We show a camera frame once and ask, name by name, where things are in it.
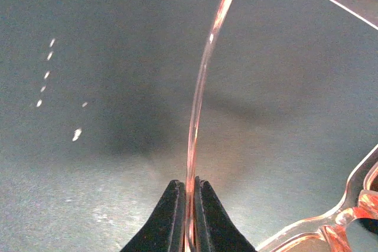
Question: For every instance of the brown sunglasses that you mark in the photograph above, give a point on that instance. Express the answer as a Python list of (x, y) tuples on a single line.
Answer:
[(326, 232)]

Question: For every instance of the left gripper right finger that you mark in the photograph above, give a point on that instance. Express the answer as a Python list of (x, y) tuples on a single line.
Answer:
[(214, 230)]

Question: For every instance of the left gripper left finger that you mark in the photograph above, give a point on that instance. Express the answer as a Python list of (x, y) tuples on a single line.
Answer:
[(164, 229)]

